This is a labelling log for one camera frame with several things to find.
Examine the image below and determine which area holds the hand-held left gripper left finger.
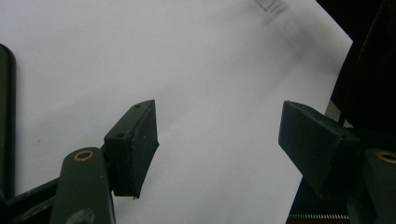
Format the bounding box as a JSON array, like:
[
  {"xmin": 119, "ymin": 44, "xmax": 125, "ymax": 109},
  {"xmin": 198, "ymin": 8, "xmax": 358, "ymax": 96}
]
[{"xmin": 104, "ymin": 99, "xmax": 161, "ymax": 200}]

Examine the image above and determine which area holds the dark rounded bar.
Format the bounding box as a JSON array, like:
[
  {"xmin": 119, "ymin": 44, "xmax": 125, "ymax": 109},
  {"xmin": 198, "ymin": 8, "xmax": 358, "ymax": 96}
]
[{"xmin": 0, "ymin": 43, "xmax": 17, "ymax": 200}]

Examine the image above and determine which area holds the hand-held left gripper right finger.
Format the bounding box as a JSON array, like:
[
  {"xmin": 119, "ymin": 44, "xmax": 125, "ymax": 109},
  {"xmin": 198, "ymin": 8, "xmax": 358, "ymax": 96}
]
[{"xmin": 277, "ymin": 100, "xmax": 362, "ymax": 198}]

